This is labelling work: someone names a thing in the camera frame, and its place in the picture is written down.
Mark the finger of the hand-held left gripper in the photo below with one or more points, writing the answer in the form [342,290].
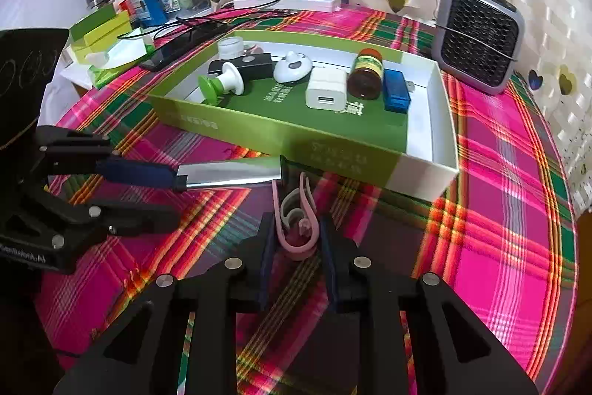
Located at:
[138,174]
[138,221]

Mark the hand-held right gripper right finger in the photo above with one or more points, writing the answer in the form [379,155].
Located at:
[330,265]

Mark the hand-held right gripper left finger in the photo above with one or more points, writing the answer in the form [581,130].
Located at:
[267,265]

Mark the green and white suction hook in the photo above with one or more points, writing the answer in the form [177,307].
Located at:
[226,80]

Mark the green and white cardboard box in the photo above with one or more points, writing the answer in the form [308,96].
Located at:
[277,136]

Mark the small clear jar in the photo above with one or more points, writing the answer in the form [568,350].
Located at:
[231,48]

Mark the black rectangular device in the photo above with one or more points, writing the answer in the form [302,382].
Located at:
[256,64]

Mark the white usb charger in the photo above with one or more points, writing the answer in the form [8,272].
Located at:
[326,87]

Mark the blue translucent usb device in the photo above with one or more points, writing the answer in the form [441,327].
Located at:
[395,92]

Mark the white panda-shaped device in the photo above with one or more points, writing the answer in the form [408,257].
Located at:
[291,69]

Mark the brown medicine bottle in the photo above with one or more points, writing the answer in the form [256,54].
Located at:
[363,75]

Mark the green and white tissue pack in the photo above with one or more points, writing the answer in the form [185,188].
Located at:
[120,62]

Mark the white side table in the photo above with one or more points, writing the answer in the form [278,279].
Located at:
[74,75]

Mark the black phone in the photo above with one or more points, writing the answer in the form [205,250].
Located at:
[185,45]

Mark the dark printed cloth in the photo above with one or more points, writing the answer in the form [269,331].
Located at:
[27,89]

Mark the lime green box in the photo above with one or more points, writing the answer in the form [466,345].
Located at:
[104,38]

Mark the dark green box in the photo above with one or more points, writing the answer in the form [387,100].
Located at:
[92,22]

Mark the blue carton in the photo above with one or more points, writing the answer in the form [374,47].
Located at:
[148,4]

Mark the white power strip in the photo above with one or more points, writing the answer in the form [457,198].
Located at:
[286,2]

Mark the grey fan heater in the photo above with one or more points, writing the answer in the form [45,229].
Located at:
[476,34]

